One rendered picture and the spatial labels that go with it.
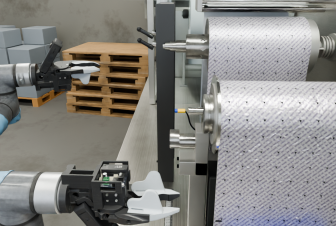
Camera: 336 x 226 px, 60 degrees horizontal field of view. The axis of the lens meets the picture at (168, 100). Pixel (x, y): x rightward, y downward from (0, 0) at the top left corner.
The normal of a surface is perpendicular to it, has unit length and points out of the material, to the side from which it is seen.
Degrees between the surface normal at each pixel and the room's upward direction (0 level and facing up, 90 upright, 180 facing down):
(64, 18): 90
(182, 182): 0
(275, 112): 64
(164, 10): 90
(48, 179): 11
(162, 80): 90
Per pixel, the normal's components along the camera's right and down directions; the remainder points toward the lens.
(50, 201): -0.04, 0.06
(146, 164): 0.00, -0.94
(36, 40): -0.23, 0.33
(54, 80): 0.23, 0.46
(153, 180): 0.06, 0.25
